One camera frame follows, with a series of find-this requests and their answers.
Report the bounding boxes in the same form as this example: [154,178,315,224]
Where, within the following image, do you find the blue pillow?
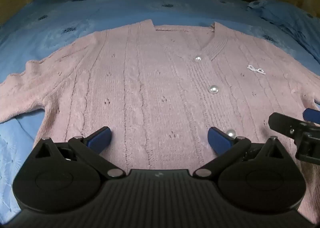
[247,0,319,61]

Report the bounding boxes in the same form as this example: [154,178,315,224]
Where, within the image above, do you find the blue dandelion bed sheet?
[1,0,319,223]

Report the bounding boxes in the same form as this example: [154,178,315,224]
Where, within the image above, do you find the pink knitted cardigan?
[0,19,320,225]

